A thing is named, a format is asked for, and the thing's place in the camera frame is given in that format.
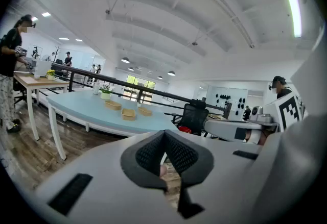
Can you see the small white potted green plant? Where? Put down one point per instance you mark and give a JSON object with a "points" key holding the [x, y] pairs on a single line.
{"points": [[139, 105]]}

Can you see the yellow plastic tray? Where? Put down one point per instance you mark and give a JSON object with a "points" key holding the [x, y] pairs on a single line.
{"points": [[113, 105], [145, 111], [128, 114]]}

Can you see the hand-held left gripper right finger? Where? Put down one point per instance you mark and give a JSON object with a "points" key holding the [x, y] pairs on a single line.
{"points": [[189, 164]]}

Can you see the red helmet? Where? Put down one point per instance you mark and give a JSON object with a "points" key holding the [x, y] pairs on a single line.
{"points": [[185, 129]]}

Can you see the white wall board with black items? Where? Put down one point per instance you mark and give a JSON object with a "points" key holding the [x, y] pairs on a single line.
{"points": [[231, 95]]}

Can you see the black office chair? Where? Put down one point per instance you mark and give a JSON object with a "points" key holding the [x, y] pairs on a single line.
{"points": [[192, 117]]}

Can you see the dark metal railing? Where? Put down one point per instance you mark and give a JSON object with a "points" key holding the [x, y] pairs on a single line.
{"points": [[76, 71]]}

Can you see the light wooden desk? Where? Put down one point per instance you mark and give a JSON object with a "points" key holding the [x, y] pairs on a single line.
{"points": [[38, 82]]}

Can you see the cream pot with flowering plant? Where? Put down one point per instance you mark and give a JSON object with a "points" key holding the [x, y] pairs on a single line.
{"points": [[105, 96]]}

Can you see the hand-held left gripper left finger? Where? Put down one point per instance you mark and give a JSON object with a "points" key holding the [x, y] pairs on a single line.
{"points": [[143, 161]]}

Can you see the yellow flowers in white pot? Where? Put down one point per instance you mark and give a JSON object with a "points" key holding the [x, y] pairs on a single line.
{"points": [[50, 77]]}

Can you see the long ceiling light tube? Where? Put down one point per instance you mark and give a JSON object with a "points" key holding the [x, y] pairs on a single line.
{"points": [[293, 13]]}

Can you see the white box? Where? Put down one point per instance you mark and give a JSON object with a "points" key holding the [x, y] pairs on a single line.
{"points": [[42, 68]]}

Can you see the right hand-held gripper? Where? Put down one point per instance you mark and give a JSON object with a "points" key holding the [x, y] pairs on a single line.
{"points": [[288, 113]]}

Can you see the grey pendant lamp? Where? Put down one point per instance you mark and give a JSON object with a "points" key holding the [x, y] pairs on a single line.
{"points": [[171, 73], [125, 60]]}

